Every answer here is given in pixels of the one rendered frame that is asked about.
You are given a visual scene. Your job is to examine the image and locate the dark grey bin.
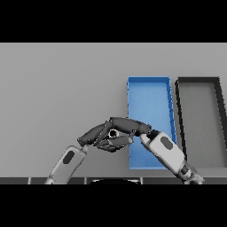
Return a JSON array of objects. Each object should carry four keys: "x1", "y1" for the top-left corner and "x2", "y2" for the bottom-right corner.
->
[{"x1": 174, "y1": 76, "x2": 227, "y2": 169}]

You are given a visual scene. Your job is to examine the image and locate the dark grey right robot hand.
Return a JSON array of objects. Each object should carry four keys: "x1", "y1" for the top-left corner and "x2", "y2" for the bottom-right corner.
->
[{"x1": 97, "y1": 116, "x2": 153, "y2": 153}]

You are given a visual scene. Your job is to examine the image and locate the blue bin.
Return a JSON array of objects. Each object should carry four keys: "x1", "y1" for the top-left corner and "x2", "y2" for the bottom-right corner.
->
[{"x1": 126, "y1": 75, "x2": 178, "y2": 171}]

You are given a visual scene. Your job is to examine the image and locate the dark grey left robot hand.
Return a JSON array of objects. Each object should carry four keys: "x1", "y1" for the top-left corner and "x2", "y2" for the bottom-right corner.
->
[{"x1": 76, "y1": 120, "x2": 114, "y2": 148}]

